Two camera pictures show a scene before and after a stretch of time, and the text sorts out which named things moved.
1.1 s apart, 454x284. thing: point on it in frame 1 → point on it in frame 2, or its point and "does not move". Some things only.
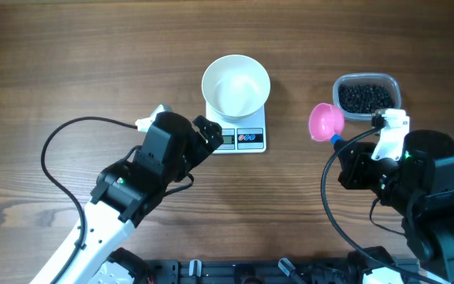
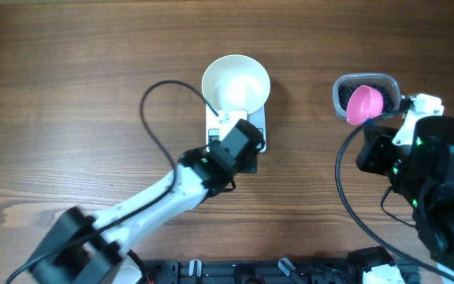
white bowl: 236,87 does not move
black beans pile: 365,98 does not move
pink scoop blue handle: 326,122 → 364,103
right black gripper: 353,163 → 377,140
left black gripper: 202,150 → 250,166
